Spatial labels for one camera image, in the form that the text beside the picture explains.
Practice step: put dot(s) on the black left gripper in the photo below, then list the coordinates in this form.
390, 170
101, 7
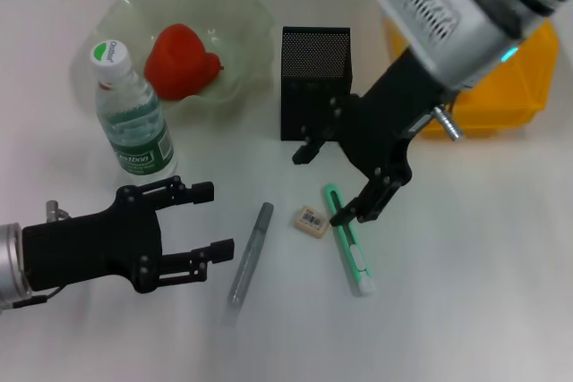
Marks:
89, 243

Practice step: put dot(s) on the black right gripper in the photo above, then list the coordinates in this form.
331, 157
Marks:
385, 131

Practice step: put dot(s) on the clear green-label water bottle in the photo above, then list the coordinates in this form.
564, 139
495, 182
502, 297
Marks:
134, 131

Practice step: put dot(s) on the soft red-orange toy orange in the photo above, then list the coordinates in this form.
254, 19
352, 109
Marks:
179, 64

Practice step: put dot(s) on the grey pen in clear sleeve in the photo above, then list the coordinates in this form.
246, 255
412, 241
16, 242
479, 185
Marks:
250, 252

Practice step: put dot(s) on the beige eraser with barcode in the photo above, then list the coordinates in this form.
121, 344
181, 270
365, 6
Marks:
312, 221

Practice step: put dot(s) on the mint green utility knife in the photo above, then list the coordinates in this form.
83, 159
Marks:
353, 257

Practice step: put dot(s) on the black mesh pen holder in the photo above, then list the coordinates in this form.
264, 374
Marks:
313, 69

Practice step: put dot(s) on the pale green wavy glass plate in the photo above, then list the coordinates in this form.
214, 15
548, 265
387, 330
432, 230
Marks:
237, 33

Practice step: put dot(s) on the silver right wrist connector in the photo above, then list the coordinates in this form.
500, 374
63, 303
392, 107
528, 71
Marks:
447, 122

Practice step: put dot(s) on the yellow plastic bin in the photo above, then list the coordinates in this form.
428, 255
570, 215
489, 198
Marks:
515, 100

